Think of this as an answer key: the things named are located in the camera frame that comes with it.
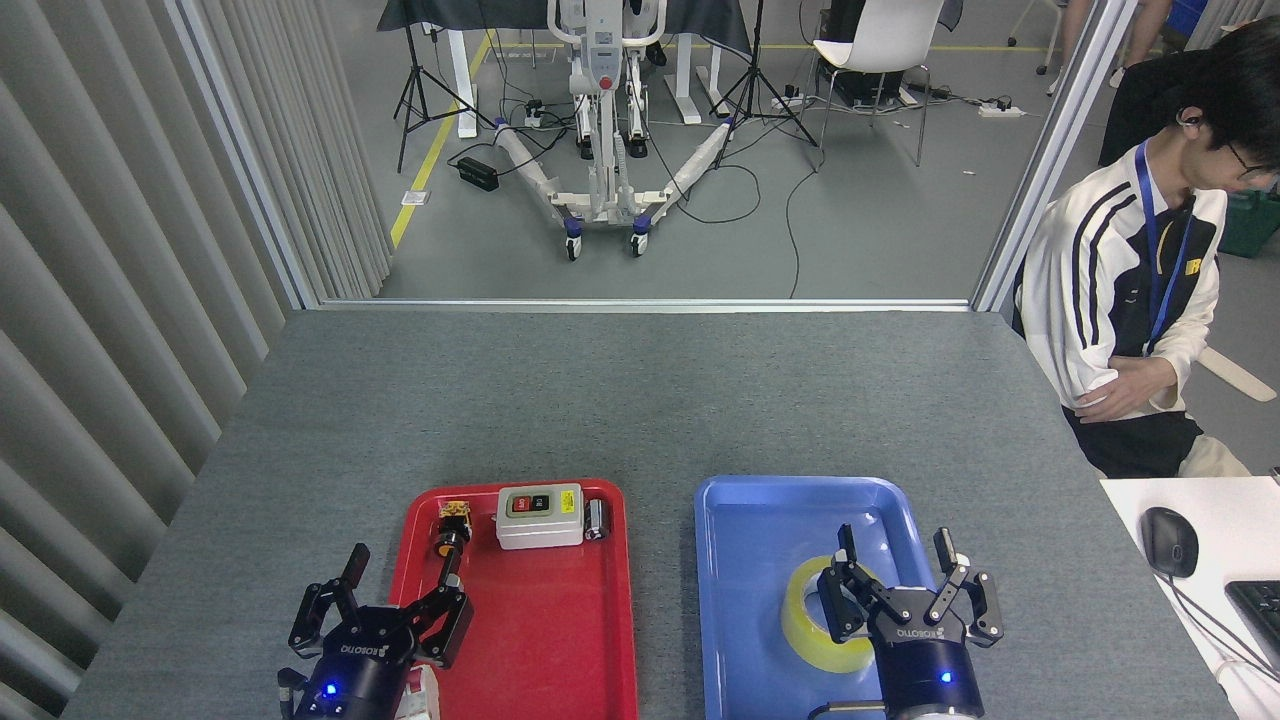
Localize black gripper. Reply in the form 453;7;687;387
288;543;475;720
817;523;1004;709

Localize yellow tape roll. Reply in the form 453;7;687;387
781;555;881;674

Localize person's hand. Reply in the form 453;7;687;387
1073;378;1146;424

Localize white red circuit breaker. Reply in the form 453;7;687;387
400;665;441;720

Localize blue plastic tray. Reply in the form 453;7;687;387
694;475;956;720

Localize red plastic tray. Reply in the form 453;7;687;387
365;478;639;720

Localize black computer mouse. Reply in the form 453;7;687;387
1141;507;1200;579

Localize white desk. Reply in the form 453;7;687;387
1100;477;1280;720

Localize black keyboard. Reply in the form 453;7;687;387
1225;580;1280;671

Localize green plastic bin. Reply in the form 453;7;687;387
1220;190;1280;259

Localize white stand on wheels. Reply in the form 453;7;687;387
492;0;741;263

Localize black tripod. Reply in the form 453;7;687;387
710;0;821;169
393;0;496;173

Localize person in black trousers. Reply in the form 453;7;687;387
1098;50;1191;166

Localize white plastic chair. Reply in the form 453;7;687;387
805;0;946;168

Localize standing person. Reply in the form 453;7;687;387
1045;0;1171;96

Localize white switch box two buttons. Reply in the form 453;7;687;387
496;484;585;550

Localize mouse cable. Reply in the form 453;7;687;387
1165;575;1280;691

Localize black floor cable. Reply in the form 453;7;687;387
783;150;823;299

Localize seated person with lanyard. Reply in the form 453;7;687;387
1015;15;1280;479

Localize silver rail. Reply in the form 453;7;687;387
318;297;976;313

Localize blue lanyard with badge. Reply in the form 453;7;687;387
1135;140;1196;356

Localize silver post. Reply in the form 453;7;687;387
970;0;1141;313
165;0;321;311

